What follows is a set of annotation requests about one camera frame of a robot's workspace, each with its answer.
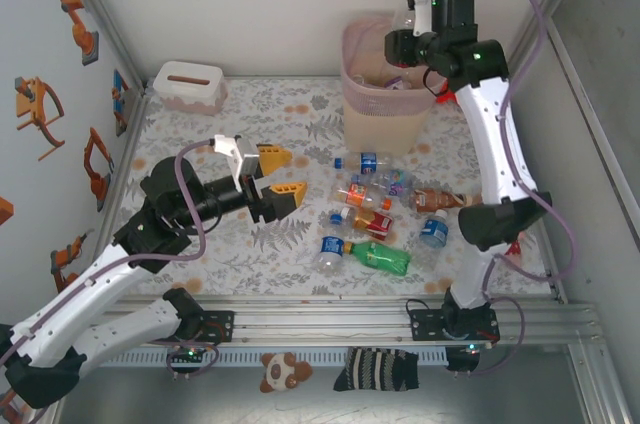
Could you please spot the clear bottle red cap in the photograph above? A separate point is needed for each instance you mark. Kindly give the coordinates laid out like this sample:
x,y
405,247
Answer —
x,y
402,21

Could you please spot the clear bottle blue cap label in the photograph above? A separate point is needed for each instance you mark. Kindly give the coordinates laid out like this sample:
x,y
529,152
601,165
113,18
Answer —
x,y
327,246

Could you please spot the clear bottle orange label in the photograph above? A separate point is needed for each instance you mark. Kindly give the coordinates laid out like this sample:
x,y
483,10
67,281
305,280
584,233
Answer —
x,y
357,194

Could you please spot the clear bottle purple teal label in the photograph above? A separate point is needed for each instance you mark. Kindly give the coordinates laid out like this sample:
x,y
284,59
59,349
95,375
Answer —
x,y
395,181

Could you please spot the green bottle yellow cap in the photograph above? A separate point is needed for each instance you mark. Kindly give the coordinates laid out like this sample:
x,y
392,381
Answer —
x,y
380,256

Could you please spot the brown coffee bottle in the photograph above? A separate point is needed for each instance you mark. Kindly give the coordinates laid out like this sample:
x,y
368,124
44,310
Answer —
x,y
435,200

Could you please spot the white-capped bottle blue label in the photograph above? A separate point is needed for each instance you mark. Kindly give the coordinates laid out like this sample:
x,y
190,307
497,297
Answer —
x,y
432,231

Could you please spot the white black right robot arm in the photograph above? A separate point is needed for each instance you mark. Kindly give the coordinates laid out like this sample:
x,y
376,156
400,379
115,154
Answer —
x,y
495,144

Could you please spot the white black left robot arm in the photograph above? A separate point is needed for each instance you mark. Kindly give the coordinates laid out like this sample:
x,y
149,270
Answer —
x,y
90,284

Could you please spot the beige bin with pink liner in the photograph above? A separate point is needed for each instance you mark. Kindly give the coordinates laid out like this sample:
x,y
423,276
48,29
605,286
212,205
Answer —
x,y
380,124

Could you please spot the floral patterned table mat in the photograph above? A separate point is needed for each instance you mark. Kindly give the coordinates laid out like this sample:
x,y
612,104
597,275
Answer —
x,y
280,109

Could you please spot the white pink tissue box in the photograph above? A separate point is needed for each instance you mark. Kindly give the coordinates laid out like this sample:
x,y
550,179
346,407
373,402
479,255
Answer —
x,y
187,94

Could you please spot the small circuit board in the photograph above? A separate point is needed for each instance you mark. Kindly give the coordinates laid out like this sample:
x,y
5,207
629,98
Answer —
x,y
462,361
187,355

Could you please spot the brown white panda plush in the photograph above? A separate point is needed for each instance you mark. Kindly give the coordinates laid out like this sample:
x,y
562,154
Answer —
x,y
280,371

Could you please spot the black white striped sock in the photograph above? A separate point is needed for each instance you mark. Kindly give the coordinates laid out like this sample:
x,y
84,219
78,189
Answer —
x,y
375,369

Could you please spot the pink plush toy red dress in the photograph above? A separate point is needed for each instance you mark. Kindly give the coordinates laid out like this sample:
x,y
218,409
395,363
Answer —
x,y
514,249

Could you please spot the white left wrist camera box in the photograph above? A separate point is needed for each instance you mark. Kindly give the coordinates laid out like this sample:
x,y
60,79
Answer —
x,y
237,156

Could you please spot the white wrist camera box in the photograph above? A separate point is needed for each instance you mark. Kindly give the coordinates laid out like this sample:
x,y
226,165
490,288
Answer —
x,y
420,14
237,156

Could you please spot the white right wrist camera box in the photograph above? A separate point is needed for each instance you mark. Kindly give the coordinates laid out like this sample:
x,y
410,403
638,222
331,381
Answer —
x,y
420,14

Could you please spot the blue orange machine wall sticker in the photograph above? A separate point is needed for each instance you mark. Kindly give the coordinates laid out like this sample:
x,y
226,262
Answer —
x,y
120,99

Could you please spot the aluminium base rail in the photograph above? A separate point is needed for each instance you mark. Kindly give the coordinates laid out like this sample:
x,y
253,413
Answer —
x,y
325,324

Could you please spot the orange claw wall sticker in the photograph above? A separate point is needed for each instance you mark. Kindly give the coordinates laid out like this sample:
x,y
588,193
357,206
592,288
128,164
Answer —
x,y
30,106

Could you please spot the orange wall sticker piece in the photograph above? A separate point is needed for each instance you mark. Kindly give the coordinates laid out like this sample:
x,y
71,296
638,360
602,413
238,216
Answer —
x,y
5,211

